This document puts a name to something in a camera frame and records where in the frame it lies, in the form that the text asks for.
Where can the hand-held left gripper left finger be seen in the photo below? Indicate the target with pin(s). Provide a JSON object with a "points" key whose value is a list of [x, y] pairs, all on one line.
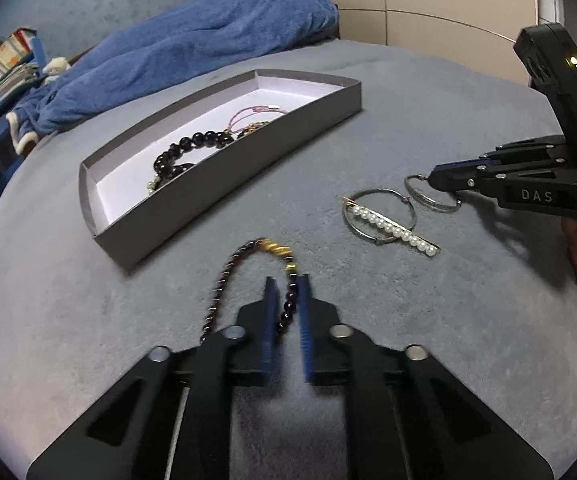
{"points": [[268, 325]]}

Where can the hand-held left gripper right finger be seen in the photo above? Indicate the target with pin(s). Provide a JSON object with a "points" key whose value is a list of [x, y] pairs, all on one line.
{"points": [[304, 330]]}

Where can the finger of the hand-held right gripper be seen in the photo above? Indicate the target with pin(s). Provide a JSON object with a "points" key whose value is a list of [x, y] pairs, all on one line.
{"points": [[456, 180], [528, 152]]}

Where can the silver bangle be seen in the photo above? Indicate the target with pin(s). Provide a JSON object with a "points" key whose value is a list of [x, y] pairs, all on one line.
{"points": [[381, 242], [421, 202]]}

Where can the grey cardboard box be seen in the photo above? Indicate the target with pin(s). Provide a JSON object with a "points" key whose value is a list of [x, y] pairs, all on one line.
{"points": [[228, 195]]}

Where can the pearl bar hair clip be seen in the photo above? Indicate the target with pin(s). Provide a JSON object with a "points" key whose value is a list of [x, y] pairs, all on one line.
{"points": [[393, 230]]}

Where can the beige wardrobe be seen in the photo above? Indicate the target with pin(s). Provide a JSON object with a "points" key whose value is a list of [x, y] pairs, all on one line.
{"points": [[443, 0]]}

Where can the blue blanket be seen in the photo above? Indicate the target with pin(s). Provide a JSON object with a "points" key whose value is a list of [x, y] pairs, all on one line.
{"points": [[193, 35]]}

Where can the white stuffed toy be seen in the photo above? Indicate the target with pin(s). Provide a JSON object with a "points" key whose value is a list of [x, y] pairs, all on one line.
{"points": [[57, 65]]}

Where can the stack of papers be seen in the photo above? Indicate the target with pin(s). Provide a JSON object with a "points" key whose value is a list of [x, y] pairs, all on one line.
{"points": [[16, 80]]}

